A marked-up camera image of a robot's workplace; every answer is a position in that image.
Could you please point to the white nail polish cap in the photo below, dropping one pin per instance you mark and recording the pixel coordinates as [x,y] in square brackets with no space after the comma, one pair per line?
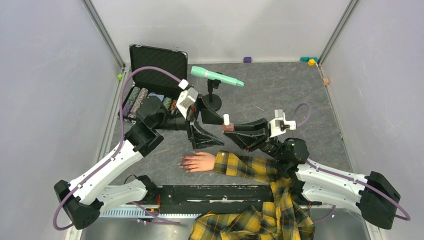
[226,119]

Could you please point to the mannequin hand with stained nails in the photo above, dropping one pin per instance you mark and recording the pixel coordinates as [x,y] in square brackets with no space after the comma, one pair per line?
[198,162]

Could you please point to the mint green microphone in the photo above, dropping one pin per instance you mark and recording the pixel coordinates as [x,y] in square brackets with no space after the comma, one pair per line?
[201,72]

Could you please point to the black microphone stand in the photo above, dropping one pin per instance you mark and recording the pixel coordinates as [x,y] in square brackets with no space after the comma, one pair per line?
[211,99]

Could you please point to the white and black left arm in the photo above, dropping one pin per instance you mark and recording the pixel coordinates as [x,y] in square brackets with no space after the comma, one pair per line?
[88,196]

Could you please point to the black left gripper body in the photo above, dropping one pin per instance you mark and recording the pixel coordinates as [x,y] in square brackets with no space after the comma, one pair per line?
[190,116]

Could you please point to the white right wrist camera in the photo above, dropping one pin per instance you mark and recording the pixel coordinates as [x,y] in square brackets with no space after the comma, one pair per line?
[279,125]

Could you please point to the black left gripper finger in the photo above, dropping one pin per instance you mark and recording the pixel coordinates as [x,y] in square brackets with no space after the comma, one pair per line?
[208,115]
[207,139]

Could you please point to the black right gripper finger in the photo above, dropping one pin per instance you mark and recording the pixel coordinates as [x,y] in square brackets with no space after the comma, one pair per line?
[252,126]
[246,140]

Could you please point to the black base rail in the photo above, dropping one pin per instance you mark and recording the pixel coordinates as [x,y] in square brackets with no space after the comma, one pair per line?
[203,199]

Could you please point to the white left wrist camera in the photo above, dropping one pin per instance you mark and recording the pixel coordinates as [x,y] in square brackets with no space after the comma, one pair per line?
[187,97]

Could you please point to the pink nail polish bottle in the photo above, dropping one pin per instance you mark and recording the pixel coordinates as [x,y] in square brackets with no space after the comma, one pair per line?
[228,127]

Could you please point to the teal block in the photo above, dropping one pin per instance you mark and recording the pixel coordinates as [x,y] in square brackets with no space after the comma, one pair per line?
[307,59]

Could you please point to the purple cube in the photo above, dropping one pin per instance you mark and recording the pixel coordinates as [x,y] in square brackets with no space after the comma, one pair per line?
[247,59]

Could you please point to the tan cube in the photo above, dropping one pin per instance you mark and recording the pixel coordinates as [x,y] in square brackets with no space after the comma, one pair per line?
[326,81]

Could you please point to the black poker chip case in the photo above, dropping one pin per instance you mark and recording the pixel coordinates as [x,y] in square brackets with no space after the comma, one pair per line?
[152,81]

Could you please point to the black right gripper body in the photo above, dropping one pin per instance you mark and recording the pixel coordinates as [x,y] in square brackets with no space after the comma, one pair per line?
[268,132]

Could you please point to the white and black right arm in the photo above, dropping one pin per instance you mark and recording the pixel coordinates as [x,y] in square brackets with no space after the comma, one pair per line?
[372,196]

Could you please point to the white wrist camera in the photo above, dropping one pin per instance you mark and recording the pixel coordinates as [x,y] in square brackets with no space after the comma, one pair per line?
[279,125]
[187,97]

